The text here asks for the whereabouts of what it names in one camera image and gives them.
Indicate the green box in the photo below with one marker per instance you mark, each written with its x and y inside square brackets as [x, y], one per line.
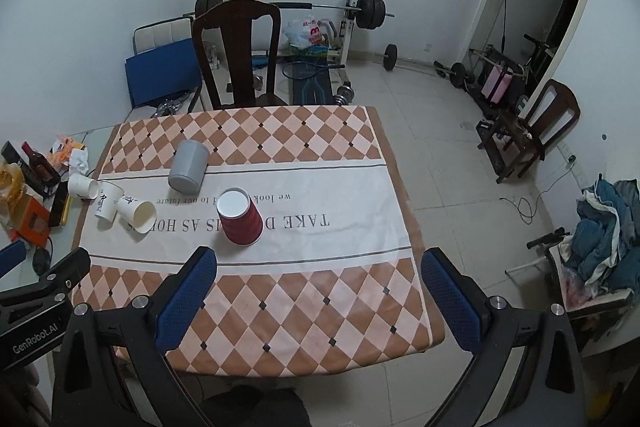
[312, 52]

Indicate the white plastic bag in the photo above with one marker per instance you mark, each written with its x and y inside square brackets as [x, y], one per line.
[302, 32]

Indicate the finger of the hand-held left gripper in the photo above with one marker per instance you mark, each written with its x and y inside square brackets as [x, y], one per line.
[10, 257]
[67, 269]

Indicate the checked orange white tablecloth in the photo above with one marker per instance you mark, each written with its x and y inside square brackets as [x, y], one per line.
[300, 307]

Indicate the dark glass bottle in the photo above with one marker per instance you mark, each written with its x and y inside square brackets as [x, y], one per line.
[40, 164]

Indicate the white paper cup black print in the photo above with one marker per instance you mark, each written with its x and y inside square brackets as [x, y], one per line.
[107, 202]

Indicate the black and yellow box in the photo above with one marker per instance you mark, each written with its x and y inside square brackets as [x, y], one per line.
[59, 207]

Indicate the white cushioned chair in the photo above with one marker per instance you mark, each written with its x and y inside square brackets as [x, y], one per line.
[160, 34]

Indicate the black exercise mat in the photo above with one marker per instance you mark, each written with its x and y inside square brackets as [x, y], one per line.
[310, 92]

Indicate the white wall socket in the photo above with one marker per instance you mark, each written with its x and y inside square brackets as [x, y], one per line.
[574, 162]

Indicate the long barbell with black plates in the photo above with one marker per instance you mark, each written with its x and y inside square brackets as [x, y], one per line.
[372, 11]

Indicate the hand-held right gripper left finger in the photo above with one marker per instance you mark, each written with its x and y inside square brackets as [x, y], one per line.
[187, 294]

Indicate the racket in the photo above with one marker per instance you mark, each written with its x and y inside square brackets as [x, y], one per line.
[300, 70]

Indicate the pink bag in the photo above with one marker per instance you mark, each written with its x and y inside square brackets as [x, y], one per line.
[495, 84]

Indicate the crumpled white paper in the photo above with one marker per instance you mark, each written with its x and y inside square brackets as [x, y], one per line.
[79, 161]

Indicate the white barbell rack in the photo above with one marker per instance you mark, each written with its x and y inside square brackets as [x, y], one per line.
[351, 19]

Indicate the pile of clothes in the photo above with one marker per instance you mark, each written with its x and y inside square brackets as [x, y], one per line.
[605, 232]

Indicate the dark wooden chair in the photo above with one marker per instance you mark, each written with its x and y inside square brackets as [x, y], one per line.
[550, 107]
[235, 57]

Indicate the orange box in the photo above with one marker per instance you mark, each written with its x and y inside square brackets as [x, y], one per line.
[32, 219]

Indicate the grey cup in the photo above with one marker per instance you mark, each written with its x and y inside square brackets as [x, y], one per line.
[189, 167]

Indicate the plain white paper cup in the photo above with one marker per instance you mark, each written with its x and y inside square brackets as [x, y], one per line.
[135, 213]
[80, 187]

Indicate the yellow plastic bag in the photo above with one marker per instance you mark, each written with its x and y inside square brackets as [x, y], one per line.
[11, 184]

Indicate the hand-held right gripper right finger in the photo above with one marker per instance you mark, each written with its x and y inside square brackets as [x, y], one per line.
[450, 302]

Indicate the chrome dumbbell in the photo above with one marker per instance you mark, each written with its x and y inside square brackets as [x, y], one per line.
[345, 94]

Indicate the black round object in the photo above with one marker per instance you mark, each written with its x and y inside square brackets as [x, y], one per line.
[41, 261]

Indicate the small barbell black plates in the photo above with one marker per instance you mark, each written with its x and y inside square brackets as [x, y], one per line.
[390, 57]

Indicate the orange snack bag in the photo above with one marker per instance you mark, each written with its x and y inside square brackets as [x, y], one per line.
[62, 152]

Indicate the red paper cup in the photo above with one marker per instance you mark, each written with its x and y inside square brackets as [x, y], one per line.
[245, 222]

